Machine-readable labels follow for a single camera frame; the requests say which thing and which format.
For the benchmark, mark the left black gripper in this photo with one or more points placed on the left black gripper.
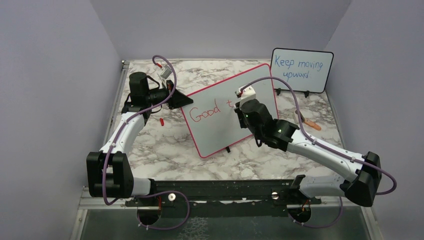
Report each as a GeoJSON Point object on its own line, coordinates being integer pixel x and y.
{"type": "Point", "coordinates": [178, 100]}

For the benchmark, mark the red framed whiteboard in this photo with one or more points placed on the red framed whiteboard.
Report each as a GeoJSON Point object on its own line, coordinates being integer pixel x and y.
{"type": "Point", "coordinates": [211, 119]}

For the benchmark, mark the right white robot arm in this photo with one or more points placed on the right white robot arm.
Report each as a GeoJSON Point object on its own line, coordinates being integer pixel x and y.
{"type": "Point", "coordinates": [356, 176]}

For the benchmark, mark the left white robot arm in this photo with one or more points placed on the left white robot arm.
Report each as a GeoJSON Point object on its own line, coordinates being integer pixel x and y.
{"type": "Point", "coordinates": [108, 170]}

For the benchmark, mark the black framed whiteboard with writing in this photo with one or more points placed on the black framed whiteboard with writing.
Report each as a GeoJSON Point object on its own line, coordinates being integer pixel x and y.
{"type": "Point", "coordinates": [304, 70]}

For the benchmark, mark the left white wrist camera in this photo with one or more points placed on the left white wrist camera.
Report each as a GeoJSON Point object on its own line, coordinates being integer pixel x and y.
{"type": "Point", "coordinates": [165, 73]}

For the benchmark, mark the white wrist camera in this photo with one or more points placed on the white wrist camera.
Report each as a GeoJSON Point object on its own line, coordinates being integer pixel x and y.
{"type": "Point", "coordinates": [165, 73]}
{"type": "Point", "coordinates": [245, 94]}

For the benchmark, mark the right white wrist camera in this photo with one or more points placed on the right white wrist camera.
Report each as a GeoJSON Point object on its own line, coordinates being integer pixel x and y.
{"type": "Point", "coordinates": [245, 94]}

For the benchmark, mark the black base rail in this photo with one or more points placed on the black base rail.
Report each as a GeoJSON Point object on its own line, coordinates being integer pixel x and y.
{"type": "Point", "coordinates": [225, 199]}

